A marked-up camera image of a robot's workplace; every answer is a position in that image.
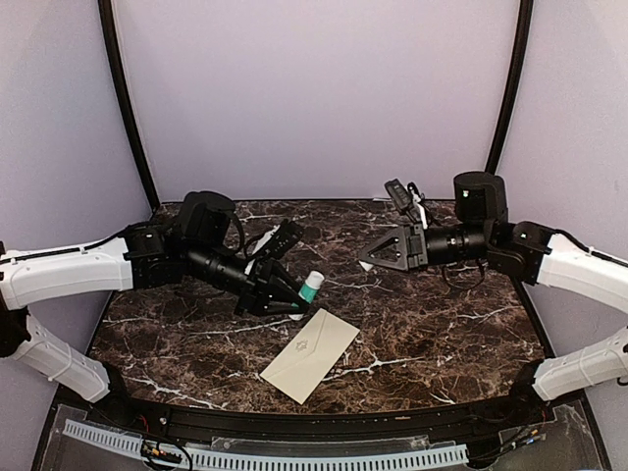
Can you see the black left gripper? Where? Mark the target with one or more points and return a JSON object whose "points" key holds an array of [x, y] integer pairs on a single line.
{"points": [[257, 289]]}

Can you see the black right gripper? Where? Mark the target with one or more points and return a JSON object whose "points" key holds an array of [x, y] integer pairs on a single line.
{"points": [[415, 235]]}

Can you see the green white glue stick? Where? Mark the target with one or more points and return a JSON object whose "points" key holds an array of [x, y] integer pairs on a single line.
{"points": [[311, 286]]}

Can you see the cream paper envelope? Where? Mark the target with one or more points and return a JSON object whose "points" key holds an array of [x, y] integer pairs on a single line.
{"points": [[310, 355]]}

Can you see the white glue stick cap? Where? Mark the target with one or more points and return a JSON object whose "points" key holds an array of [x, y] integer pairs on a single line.
{"points": [[366, 266]]}

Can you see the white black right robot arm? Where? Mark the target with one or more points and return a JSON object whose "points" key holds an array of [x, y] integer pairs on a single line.
{"points": [[527, 252]]}

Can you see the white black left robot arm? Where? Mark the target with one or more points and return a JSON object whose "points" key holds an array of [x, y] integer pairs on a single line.
{"points": [[205, 241]]}

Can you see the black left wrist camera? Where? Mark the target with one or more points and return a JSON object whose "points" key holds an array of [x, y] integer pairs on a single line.
{"points": [[288, 234]]}

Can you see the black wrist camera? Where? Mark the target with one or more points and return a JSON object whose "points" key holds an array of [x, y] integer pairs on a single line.
{"points": [[288, 234], [400, 196]]}

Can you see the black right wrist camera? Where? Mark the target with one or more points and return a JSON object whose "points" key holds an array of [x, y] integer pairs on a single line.
{"points": [[400, 196]]}

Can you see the white slotted cable duct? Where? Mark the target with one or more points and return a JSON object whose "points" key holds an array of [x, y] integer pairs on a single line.
{"points": [[234, 454]]}

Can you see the black front table rail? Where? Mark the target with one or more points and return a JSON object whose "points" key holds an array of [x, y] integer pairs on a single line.
{"points": [[473, 421]]}

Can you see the black right corner frame post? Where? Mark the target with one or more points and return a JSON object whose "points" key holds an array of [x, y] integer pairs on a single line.
{"points": [[516, 64]]}

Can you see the black corner frame post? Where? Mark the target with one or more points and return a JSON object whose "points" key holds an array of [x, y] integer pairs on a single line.
{"points": [[516, 64], [119, 80]]}

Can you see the black left corner frame post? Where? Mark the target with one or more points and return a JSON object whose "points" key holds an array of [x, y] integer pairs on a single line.
{"points": [[119, 80]]}

